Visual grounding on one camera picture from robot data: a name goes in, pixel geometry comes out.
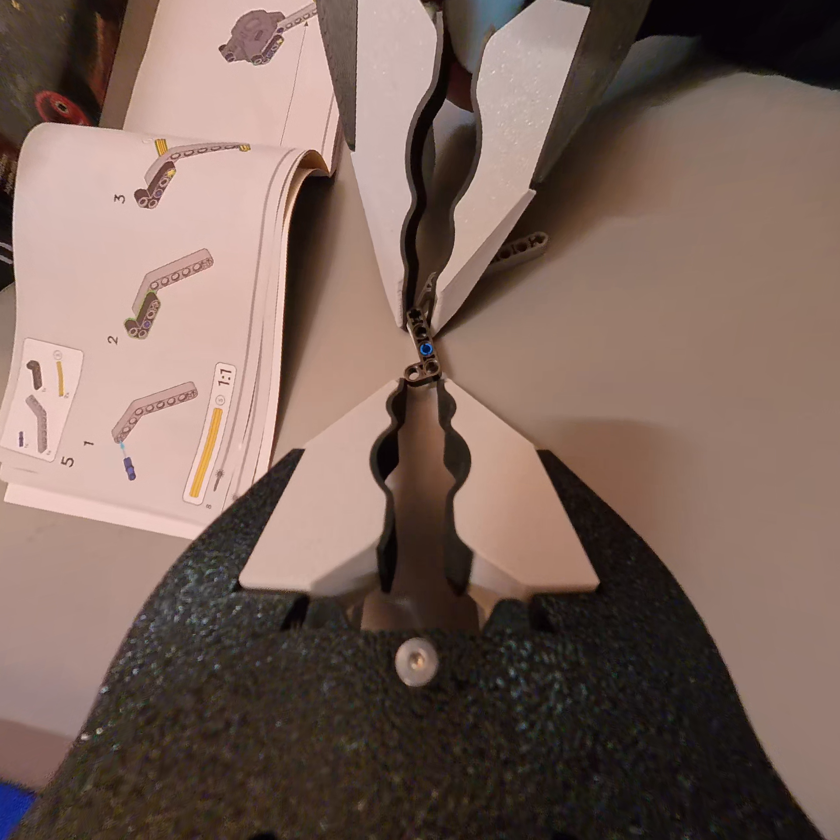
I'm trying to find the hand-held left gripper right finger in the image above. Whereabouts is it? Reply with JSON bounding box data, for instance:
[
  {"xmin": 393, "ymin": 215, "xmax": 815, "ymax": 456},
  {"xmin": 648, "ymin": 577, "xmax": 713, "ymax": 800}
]
[{"xmin": 435, "ymin": 377, "xmax": 600, "ymax": 597}]

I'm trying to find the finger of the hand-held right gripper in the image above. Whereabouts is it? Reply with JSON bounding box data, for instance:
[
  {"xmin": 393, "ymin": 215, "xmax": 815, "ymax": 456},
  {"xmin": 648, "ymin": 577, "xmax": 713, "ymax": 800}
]
[
  {"xmin": 435, "ymin": 0, "xmax": 593, "ymax": 329},
  {"xmin": 351, "ymin": 0, "xmax": 450, "ymax": 329}
]

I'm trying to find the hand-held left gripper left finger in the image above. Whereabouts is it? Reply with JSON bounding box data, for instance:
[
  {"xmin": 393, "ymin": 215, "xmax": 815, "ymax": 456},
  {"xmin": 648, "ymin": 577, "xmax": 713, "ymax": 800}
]
[{"xmin": 239, "ymin": 379, "xmax": 403, "ymax": 595}]

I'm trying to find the black angled toy beam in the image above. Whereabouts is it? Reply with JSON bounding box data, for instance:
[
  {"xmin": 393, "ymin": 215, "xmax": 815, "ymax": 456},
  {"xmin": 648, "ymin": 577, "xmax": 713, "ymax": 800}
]
[{"xmin": 402, "ymin": 307, "xmax": 443, "ymax": 383}]

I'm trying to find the grey toy beam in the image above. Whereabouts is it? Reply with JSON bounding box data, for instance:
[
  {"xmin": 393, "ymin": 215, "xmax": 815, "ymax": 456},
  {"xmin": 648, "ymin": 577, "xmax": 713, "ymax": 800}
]
[{"xmin": 489, "ymin": 230, "xmax": 550, "ymax": 265}]

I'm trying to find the building instruction booklet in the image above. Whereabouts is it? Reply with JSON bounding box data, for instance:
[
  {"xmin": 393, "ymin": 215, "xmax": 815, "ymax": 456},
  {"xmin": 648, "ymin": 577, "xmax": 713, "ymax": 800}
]
[{"xmin": 0, "ymin": 0, "xmax": 343, "ymax": 543}]

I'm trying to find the black toy set box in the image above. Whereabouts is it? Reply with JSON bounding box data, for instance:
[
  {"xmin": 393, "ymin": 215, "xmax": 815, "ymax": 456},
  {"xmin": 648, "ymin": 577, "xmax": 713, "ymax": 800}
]
[{"xmin": 0, "ymin": 0, "xmax": 126, "ymax": 293}]

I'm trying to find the blue printed packaging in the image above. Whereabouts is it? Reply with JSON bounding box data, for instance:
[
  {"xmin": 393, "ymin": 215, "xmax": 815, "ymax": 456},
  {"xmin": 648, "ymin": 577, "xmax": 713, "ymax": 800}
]
[{"xmin": 0, "ymin": 777, "xmax": 42, "ymax": 840}]

